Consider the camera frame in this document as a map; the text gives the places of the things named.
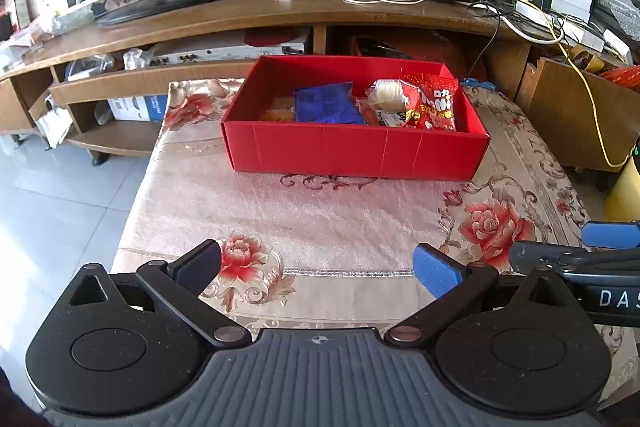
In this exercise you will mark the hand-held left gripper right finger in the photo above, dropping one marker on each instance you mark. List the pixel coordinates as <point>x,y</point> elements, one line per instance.
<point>435,272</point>

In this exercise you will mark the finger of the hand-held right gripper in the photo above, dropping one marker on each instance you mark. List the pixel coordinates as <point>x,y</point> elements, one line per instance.
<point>612,234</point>
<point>545,254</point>

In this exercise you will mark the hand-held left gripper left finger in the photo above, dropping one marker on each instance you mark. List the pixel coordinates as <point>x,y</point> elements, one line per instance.
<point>197,264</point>

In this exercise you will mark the red cardboard box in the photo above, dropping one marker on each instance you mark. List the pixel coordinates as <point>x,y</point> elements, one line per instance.
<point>350,152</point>

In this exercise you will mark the green white wafer packet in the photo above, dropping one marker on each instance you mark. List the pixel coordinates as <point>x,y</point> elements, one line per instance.
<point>392,119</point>

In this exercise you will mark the red snack packet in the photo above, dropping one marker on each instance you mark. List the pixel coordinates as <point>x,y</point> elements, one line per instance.
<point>430,104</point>

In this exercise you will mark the clear pastry packet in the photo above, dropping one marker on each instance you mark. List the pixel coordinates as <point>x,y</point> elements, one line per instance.
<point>280,114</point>

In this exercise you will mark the tan snack packet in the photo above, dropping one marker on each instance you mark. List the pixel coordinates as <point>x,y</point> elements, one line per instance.
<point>386,94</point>

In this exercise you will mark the blue snack packet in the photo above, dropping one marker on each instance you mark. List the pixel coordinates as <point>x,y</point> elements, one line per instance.
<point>325,104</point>

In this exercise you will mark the yellow trash bin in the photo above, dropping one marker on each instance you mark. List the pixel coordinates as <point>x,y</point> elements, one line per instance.
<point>625,197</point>

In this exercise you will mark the brown cardboard box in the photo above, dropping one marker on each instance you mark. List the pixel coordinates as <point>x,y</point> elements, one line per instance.
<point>560,107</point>

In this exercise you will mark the red plastic bag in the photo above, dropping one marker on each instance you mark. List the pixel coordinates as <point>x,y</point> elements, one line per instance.
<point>625,74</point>

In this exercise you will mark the white printed box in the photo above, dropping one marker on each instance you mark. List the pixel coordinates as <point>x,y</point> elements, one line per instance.
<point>135,107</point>

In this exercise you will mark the white plastic bag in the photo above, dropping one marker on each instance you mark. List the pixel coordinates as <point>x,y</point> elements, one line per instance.
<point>55,127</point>

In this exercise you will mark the silver audio amplifier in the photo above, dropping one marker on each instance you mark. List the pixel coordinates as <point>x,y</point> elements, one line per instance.
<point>225,53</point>

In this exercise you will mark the clear bubble wrap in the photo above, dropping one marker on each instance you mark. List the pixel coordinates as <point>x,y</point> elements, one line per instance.
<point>617,6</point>

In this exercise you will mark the white power strip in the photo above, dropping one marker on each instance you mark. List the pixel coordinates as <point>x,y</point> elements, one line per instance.
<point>535,12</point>

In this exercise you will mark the wooden television stand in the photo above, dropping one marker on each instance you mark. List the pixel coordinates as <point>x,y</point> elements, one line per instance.
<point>200,14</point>

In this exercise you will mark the clear plastic bag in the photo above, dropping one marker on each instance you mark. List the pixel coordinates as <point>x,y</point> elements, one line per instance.
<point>65,22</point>

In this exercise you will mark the small framed certificate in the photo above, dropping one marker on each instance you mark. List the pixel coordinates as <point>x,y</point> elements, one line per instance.
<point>21,11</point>

